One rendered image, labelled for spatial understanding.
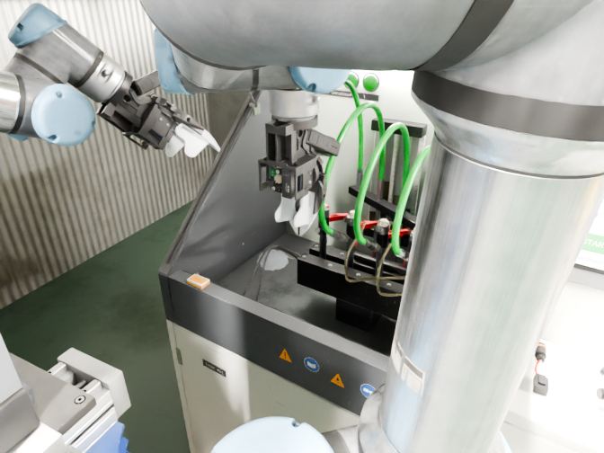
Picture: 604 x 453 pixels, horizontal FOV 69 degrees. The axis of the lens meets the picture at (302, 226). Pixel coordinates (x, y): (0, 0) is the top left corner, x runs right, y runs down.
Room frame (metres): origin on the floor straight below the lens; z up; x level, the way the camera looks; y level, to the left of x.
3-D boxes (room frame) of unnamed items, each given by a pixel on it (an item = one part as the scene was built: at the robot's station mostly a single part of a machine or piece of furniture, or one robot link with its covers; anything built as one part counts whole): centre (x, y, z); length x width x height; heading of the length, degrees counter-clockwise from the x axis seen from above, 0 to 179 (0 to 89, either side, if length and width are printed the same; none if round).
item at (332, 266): (0.93, -0.16, 0.91); 0.34 x 0.10 x 0.15; 58
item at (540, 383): (0.59, -0.44, 0.99); 0.12 x 0.02 x 0.02; 154
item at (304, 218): (0.66, 0.00, 1.26); 0.06 x 0.03 x 0.09; 148
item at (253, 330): (0.80, 0.07, 0.87); 0.62 x 0.04 x 0.16; 58
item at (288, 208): (0.68, 0.03, 1.26); 0.06 x 0.03 x 0.09; 148
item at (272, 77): (0.57, 0.00, 1.53); 0.11 x 0.11 x 0.08; 14
